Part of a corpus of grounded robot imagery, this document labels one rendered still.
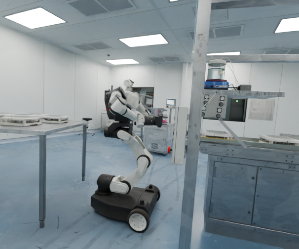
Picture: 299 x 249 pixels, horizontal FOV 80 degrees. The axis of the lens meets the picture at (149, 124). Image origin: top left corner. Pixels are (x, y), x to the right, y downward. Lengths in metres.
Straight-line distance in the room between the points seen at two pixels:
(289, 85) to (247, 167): 5.44
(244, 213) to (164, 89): 5.93
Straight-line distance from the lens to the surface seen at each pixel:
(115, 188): 1.95
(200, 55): 0.93
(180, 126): 0.79
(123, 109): 1.35
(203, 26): 0.98
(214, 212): 1.88
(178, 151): 0.81
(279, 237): 2.08
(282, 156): 1.77
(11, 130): 1.85
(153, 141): 4.31
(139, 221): 1.79
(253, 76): 6.90
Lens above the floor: 1.10
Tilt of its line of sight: 5 degrees down
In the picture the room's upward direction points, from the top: 4 degrees clockwise
